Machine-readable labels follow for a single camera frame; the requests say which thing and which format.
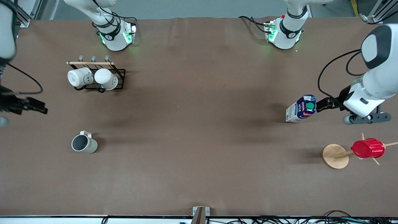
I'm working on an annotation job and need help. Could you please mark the brown table cover sheet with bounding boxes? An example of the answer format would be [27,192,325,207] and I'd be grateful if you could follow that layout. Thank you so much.
[0,17,398,217]

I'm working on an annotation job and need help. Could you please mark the red plastic cup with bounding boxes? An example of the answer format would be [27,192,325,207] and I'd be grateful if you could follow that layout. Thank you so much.
[351,138,385,158]

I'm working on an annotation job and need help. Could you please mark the black wire mug rack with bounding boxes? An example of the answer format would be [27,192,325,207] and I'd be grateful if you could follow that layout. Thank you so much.
[66,55,126,93]

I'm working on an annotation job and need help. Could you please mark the blue white milk carton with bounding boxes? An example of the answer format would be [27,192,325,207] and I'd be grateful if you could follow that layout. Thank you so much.
[285,95,317,124]

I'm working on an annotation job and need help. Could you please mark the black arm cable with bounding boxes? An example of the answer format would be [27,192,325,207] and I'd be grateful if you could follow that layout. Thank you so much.
[317,49,363,99]
[346,51,368,77]
[7,63,43,95]

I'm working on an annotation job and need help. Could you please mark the aluminium frame profile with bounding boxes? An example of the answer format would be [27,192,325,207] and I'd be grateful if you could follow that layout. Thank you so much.
[368,0,398,24]
[12,0,42,28]

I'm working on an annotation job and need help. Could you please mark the black cable bundle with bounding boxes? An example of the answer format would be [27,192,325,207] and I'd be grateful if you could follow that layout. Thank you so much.
[249,210,398,224]

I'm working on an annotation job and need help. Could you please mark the black left arm base cables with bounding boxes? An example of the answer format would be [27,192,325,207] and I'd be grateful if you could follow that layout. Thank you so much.
[238,16,271,33]

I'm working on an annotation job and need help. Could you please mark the white mug with face print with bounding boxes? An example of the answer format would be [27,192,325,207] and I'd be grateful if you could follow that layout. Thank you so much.
[67,67,94,88]

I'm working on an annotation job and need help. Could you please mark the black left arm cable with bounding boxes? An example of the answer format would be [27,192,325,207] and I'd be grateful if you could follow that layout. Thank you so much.
[346,51,368,77]
[317,49,363,99]

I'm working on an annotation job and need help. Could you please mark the black arm base cables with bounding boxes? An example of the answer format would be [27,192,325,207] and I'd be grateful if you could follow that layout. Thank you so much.
[238,16,271,33]
[92,0,138,31]

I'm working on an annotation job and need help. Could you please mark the wooden mug tree stand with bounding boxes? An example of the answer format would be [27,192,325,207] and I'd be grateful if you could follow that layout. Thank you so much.
[322,133,398,170]

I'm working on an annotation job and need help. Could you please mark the plain white mug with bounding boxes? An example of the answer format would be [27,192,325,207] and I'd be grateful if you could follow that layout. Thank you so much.
[94,68,118,93]

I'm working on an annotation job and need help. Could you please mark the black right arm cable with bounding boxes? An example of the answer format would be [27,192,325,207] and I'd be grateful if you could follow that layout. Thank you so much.
[7,63,43,95]

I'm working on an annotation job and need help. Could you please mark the black right arm base cables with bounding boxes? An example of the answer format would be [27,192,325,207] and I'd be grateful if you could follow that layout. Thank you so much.
[92,0,138,31]

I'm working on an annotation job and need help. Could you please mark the grey metal mount bracket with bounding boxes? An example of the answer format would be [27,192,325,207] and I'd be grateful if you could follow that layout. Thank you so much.
[190,206,211,224]

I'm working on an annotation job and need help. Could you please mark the black cable with metal plug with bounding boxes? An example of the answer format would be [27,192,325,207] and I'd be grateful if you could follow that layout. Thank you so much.
[359,12,398,25]

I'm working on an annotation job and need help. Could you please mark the grey ribbed mug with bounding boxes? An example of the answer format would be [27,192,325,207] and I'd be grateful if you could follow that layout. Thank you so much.
[72,131,98,154]

